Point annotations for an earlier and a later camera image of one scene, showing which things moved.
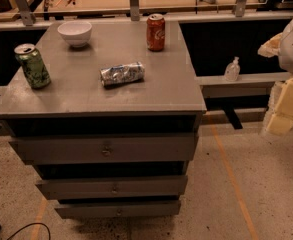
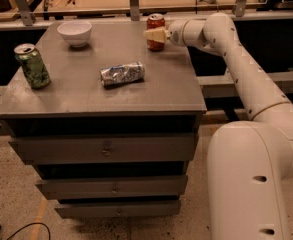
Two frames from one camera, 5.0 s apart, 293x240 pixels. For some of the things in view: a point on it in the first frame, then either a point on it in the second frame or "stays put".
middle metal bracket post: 134,2 stays put
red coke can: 155,32 stays put
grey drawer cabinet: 112,135 stays put
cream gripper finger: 271,47 -> 149,34
